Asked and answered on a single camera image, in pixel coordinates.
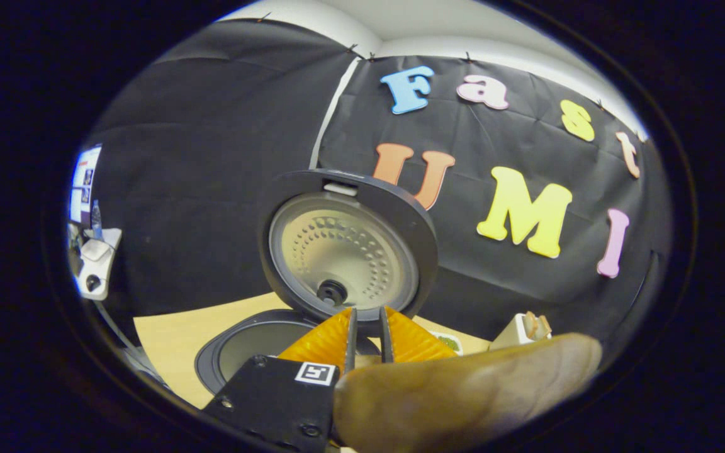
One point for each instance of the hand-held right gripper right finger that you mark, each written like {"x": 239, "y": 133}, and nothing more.
{"x": 386, "y": 336}

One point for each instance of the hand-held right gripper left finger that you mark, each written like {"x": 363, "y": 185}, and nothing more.
{"x": 350, "y": 340}

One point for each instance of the dark silver rice cooker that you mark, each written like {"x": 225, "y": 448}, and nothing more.
{"x": 343, "y": 251}

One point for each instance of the wooden spoon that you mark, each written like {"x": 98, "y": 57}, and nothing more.
{"x": 463, "y": 396}

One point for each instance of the divided dish with beans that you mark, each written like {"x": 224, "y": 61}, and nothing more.
{"x": 447, "y": 343}

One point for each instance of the white toaster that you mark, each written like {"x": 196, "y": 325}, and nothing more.
{"x": 507, "y": 336}

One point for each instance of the toast slice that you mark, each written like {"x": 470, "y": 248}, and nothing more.
{"x": 544, "y": 324}
{"x": 530, "y": 323}

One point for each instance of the black backdrop cloth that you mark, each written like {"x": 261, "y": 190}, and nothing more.
{"x": 211, "y": 157}

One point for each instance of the blue bottle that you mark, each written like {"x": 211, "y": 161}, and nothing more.
{"x": 96, "y": 217}

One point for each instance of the blue white wall poster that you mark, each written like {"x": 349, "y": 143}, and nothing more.
{"x": 84, "y": 182}

